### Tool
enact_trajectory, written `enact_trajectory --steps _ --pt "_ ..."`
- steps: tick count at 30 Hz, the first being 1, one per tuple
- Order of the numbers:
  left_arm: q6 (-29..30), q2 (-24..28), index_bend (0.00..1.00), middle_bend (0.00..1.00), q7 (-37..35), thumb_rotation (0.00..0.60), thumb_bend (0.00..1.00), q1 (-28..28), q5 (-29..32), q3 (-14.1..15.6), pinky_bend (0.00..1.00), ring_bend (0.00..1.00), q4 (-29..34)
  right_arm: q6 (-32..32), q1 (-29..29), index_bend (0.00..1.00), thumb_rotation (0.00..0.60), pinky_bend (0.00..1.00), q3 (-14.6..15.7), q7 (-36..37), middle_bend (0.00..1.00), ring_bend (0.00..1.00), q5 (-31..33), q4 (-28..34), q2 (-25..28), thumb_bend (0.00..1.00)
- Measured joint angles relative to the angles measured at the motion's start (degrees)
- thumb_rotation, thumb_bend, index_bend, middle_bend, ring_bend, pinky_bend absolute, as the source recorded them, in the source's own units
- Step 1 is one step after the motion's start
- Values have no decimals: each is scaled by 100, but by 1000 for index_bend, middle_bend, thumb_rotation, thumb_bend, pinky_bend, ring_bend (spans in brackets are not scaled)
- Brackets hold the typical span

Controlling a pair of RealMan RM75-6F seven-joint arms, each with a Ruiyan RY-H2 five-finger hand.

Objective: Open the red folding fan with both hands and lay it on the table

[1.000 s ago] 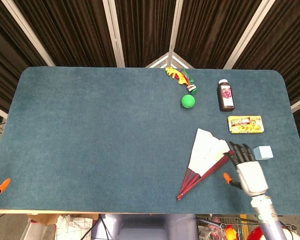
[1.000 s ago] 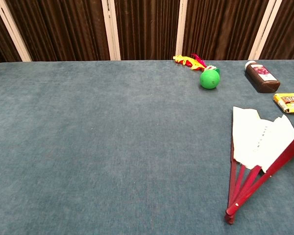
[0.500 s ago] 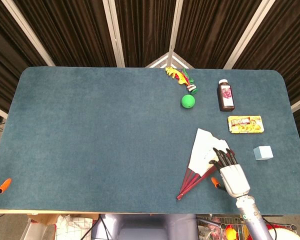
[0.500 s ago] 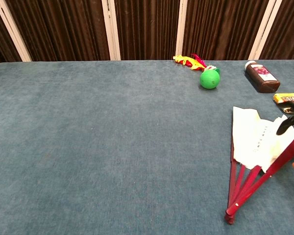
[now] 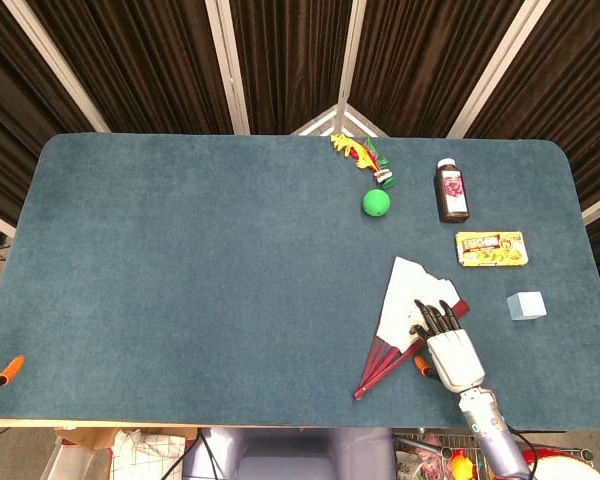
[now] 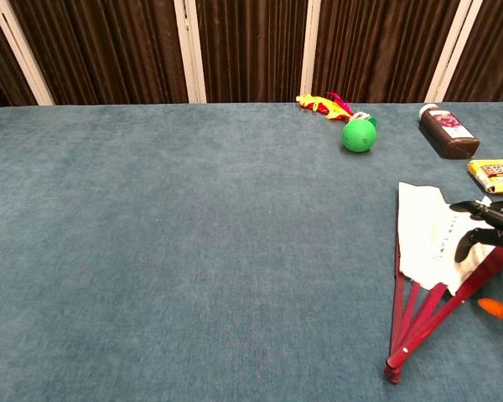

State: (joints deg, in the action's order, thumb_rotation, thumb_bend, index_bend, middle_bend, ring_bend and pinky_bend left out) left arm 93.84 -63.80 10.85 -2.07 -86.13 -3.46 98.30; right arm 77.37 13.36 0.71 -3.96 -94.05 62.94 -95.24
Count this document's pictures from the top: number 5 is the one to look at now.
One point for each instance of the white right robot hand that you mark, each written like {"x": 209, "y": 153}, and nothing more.
{"x": 452, "y": 357}

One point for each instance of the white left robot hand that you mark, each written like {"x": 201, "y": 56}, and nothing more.
{"x": 11, "y": 369}

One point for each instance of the paper folding fan red ribs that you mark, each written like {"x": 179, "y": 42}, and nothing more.
{"x": 405, "y": 285}

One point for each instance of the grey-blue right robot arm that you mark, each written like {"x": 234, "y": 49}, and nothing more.
{"x": 495, "y": 435}

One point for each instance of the light blue cube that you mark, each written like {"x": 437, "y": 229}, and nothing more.
{"x": 527, "y": 305}

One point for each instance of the yellow plastic toy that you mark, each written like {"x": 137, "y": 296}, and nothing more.
{"x": 462, "y": 465}

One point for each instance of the red patterned plastic bag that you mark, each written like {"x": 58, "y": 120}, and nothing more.
{"x": 422, "y": 462}

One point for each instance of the yellow snack box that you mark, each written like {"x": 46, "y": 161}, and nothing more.
{"x": 492, "y": 249}

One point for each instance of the red and white knitted item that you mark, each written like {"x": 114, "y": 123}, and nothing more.
{"x": 565, "y": 467}

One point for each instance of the white checked cloth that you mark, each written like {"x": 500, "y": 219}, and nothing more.
{"x": 145, "y": 455}

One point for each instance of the dark brown juice bottle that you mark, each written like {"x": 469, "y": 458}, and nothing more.
{"x": 451, "y": 192}

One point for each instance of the green ball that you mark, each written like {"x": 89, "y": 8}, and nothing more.
{"x": 376, "y": 203}

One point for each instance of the grey-blue robot torso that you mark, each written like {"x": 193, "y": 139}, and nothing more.
{"x": 290, "y": 455}

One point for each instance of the blue carpet table cover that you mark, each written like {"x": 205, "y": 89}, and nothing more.
{"x": 180, "y": 275}

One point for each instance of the colourful feather shuttlecock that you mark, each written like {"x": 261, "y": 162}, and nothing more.
{"x": 362, "y": 155}

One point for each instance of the dark brown pleated curtain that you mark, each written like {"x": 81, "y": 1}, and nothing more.
{"x": 570, "y": 90}
{"x": 10, "y": 125}
{"x": 290, "y": 60}
{"x": 430, "y": 65}
{"x": 145, "y": 65}

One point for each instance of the white triangular screen foot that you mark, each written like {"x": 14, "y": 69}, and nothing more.
{"x": 315, "y": 125}

